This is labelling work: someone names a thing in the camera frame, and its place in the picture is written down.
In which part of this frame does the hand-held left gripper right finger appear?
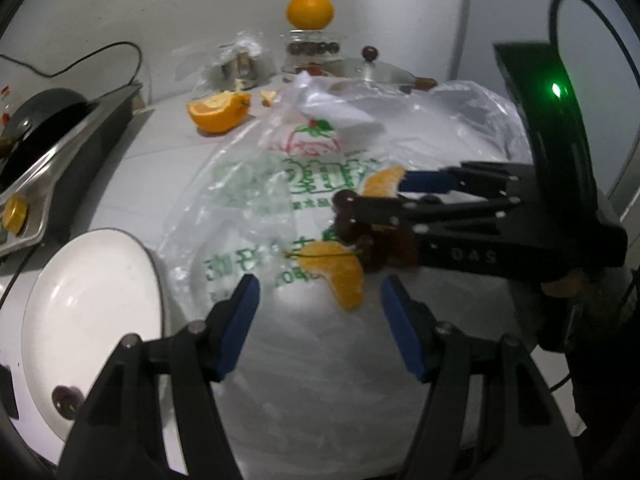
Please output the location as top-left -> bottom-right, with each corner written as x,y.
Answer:
379,275 -> 583,480

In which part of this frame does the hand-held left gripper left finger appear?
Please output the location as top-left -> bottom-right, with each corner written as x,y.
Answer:
59,274 -> 262,480

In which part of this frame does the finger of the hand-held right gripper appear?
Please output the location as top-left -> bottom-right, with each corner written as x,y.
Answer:
399,161 -> 542,202
334,190 -> 547,234

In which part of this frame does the peeled orange segment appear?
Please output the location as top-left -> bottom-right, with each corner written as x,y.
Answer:
361,165 -> 407,198
299,241 -> 365,312

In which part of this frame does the dark red cherry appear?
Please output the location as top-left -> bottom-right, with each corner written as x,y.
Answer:
52,385 -> 83,418
332,215 -> 363,246

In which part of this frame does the clear printed plastic bag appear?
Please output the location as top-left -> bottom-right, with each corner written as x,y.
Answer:
159,71 -> 540,321

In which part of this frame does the white round plate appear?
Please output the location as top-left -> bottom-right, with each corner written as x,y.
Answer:
21,228 -> 166,443

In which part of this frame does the person's right hand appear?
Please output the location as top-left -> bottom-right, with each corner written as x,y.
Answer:
541,271 -> 583,298

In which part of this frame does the steel pot lid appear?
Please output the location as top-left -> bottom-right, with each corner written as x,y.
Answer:
325,46 -> 416,83

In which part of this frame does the glass container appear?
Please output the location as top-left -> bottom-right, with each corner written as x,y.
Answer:
280,29 -> 343,77

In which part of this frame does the orange half with peel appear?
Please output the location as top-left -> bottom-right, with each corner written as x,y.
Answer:
186,91 -> 252,134

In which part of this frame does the whole orange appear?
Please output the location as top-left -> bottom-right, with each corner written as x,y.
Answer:
286,0 -> 334,31

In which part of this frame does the small steel cup in bag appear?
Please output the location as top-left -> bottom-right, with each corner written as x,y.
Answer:
192,30 -> 276,98

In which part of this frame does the steel gas stove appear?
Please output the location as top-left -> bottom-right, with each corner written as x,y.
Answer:
0,82 -> 143,261

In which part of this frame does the brass stove knob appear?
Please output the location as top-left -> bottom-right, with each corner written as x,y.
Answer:
2,196 -> 27,235

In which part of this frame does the black wok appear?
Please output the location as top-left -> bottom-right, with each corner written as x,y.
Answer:
0,87 -> 93,181

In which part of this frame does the steel pot with wooden handle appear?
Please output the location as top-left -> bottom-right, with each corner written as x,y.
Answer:
395,76 -> 440,95

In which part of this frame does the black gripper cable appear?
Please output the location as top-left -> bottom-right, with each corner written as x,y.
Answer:
549,0 -> 640,81

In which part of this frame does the black stove cable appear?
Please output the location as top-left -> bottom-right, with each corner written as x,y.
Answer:
0,41 -> 143,83

